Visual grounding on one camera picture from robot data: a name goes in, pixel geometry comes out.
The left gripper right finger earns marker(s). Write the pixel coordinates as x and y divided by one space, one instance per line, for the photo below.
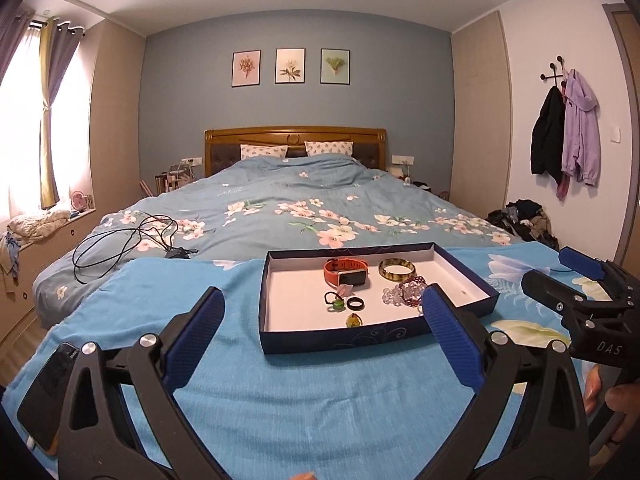
460 334

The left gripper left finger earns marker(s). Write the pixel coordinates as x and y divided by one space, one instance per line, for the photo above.
187 336

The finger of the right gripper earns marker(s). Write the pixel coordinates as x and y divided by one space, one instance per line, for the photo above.
556 296
582 264

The yellow green pendant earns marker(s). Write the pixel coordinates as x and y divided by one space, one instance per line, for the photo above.
353 321

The pink butterfly hair clip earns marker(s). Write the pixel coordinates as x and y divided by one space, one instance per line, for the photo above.
344 290

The orange smart watch band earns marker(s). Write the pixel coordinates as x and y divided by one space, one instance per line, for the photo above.
345 271

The navy white jewelry tray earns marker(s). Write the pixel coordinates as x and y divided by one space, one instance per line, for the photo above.
300 312

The right hand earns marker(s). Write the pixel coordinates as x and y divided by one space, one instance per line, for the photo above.
621 399

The pile of dark clothes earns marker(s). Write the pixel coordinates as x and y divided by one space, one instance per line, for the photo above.
527 220

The light blue floral towel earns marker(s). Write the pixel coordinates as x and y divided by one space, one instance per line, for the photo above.
377 412

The purple jacket on hook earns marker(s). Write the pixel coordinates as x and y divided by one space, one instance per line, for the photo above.
581 155

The black jacket on hook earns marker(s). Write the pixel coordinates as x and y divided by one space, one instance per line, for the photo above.
546 149

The black smartphone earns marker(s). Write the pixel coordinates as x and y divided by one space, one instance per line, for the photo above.
41 409

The blue floral duvet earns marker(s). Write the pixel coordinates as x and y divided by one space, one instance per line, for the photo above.
258 205

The bedside clutter items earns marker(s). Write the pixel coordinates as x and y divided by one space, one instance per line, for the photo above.
176 177

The crumpled clothes on sill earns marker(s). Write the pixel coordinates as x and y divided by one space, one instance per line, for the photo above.
29 229

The wooden bed headboard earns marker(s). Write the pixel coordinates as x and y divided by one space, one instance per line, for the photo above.
222 146

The left polka dot pillow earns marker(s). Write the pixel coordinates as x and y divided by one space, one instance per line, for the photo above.
255 150

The polka dot pillow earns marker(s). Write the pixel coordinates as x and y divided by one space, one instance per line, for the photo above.
255 150
315 148

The right polka dot pillow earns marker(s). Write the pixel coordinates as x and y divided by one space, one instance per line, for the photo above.
315 148

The pink flower framed picture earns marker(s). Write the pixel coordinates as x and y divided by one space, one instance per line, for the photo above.
246 68

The white flower framed picture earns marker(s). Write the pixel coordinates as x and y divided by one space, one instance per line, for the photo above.
290 66

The green leaf framed picture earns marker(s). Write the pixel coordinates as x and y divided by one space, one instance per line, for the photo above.
334 66

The white light switch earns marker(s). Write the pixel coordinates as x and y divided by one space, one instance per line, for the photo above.
615 135

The white wall socket left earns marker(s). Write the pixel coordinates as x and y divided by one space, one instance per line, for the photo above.
191 161

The black wall coat hook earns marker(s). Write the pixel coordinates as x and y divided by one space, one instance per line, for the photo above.
558 73

